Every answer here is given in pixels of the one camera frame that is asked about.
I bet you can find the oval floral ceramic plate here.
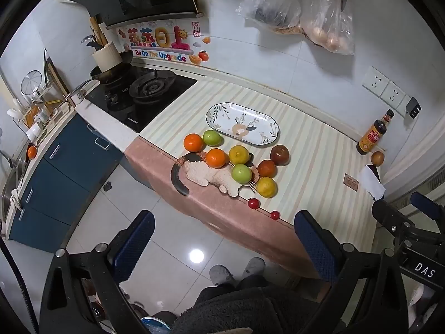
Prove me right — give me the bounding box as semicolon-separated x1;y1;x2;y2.
205;102;280;146

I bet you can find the reddish orange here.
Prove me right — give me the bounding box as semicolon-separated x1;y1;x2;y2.
257;159;278;178

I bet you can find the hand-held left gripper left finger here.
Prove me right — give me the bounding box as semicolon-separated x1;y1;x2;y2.
39;210;156;334

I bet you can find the dark wok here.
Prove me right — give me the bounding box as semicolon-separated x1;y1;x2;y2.
89;50;134;85

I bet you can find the blue rimmed bowl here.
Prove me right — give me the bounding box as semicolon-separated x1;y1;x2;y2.
140;316;172;334

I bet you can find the plastic bag with dark contents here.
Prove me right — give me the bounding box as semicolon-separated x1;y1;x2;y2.
236;0;302;30

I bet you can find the colourful wall sticker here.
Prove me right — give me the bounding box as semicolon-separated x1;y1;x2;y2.
117;21;212;67

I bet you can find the steel sink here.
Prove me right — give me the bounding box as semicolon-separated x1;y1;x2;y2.
0;139;30;221

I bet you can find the dark red apple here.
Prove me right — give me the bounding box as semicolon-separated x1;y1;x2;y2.
270;145;290;166

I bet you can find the beige utensil holder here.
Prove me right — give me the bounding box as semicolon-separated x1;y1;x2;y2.
91;41;123;73

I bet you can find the blue kitchen cabinet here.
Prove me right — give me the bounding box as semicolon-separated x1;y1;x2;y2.
8;113;124;254

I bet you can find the white towel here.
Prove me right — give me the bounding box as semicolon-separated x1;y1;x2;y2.
10;188;24;220

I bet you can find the dish rack with kitchenware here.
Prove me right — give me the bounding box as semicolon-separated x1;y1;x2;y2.
7;49;70;143

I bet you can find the white wall socket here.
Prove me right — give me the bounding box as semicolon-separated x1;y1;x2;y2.
380;81;407;109
362;66;390;97

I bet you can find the black gas stove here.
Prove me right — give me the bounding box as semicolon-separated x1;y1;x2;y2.
84;63;198;133

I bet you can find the small steel pot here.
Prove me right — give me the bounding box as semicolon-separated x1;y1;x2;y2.
65;78;100;106

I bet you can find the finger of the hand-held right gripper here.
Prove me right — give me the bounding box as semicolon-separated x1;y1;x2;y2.
409;191;445;222
371;199;419;232

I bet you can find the striped cat print tablecloth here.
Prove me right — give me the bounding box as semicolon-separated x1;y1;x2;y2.
124;77;383;279

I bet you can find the yellow citrus fruit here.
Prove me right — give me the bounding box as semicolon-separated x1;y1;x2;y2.
228;145;249;165
256;177;278;199

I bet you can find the person's dark fleece clothing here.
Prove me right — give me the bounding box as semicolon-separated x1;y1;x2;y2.
170;274;334;334

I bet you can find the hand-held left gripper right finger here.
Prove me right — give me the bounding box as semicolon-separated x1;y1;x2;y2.
294;210;409;334

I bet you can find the plastic bag of eggs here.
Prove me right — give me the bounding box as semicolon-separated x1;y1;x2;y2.
299;0;355;56

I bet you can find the green apple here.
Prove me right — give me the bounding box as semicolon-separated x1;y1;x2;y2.
231;164;253;183
202;130;223;147

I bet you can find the black plug adapter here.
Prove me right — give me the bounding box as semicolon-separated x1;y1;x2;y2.
405;96;422;119

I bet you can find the soy sauce bottle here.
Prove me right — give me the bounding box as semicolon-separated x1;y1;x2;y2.
356;109;395;156

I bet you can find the grey slipper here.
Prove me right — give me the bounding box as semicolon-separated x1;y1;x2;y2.
209;264;236;286
242;257;266;279

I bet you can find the black cable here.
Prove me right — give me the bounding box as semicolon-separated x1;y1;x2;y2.
0;237;39;334

